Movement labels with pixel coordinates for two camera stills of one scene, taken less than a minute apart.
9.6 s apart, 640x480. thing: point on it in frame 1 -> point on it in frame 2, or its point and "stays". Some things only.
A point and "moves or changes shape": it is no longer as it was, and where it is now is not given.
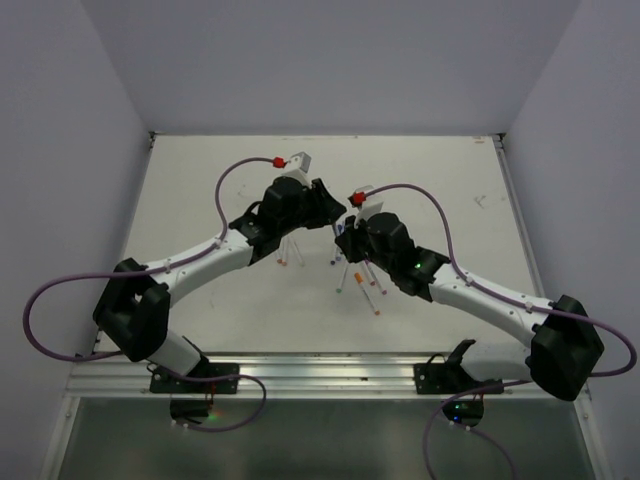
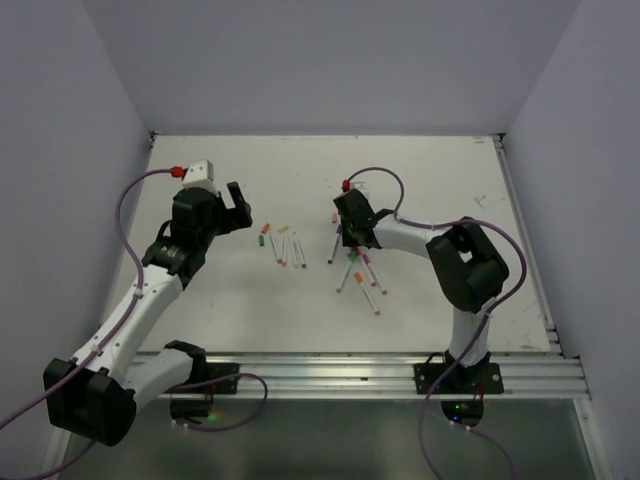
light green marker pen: (341, 282) stays
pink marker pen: (370, 274) stays
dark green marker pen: (339, 227) moves or changes shape
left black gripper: (326, 209) -> (240, 215)
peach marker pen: (285, 243) stays
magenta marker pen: (376, 276) stays
